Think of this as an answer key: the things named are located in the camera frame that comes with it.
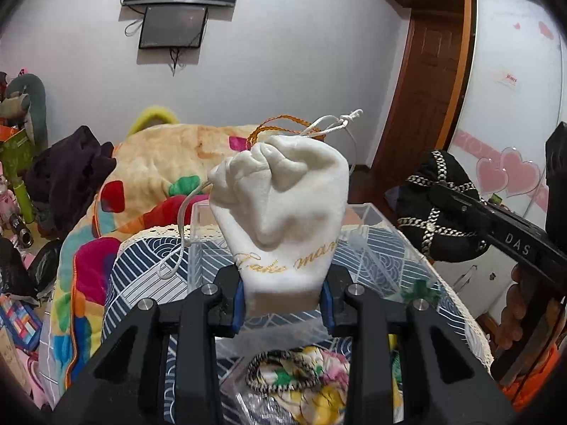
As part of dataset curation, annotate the black hat with chain pattern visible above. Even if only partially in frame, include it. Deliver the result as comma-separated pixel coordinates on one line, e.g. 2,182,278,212
395,150,488,263

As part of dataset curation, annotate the white drawstring pouch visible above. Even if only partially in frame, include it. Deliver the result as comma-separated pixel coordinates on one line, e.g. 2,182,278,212
196,109,363,318

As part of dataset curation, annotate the person's right hand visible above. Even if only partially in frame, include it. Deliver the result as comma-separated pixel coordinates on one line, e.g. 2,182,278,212
496,265,527,350

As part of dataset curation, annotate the clear plastic storage bin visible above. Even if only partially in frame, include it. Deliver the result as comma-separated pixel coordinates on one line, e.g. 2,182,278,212
189,200,439,359

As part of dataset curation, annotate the floral fabric scrunchie bag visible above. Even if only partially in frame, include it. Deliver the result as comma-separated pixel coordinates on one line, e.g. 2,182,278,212
245,345,350,424

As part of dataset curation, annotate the blue white patterned tablecloth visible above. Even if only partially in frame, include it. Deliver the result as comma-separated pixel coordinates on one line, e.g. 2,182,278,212
100,224,493,425

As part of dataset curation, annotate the brown wooden door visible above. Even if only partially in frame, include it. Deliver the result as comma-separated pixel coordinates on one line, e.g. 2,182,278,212
371,0,465,197

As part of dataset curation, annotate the dark purple clothing pile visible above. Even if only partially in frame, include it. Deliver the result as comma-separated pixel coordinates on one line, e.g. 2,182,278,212
24,126,116,238

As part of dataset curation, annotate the colourful beige blanket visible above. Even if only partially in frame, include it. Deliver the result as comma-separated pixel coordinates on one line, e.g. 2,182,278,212
39,124,254,406

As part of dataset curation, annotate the grey dinosaur plush toy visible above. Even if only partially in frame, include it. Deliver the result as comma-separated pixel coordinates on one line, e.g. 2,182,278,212
1,73,48,152

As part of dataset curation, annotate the small black wall monitor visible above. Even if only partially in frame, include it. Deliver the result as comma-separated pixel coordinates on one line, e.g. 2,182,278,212
139,4,208,50

